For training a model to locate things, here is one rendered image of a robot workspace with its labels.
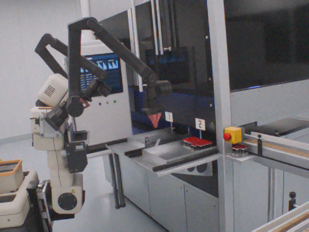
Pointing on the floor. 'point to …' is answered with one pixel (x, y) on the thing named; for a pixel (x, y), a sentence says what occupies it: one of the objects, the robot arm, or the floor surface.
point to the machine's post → (222, 111)
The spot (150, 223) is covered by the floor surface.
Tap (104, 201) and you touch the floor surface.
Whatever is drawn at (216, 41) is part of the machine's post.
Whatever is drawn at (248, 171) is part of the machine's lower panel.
